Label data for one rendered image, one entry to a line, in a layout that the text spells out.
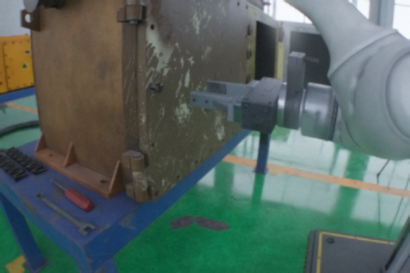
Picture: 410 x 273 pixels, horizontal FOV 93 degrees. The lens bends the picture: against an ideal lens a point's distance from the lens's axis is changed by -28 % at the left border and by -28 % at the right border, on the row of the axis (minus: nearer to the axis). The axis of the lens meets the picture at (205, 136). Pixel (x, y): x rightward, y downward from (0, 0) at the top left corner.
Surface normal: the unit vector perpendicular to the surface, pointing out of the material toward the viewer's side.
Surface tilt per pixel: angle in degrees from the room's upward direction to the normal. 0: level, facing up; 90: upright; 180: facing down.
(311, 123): 100
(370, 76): 76
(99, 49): 90
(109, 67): 90
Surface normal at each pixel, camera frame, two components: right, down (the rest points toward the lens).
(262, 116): -0.45, 0.47
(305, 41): -0.33, 0.33
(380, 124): -0.85, 0.52
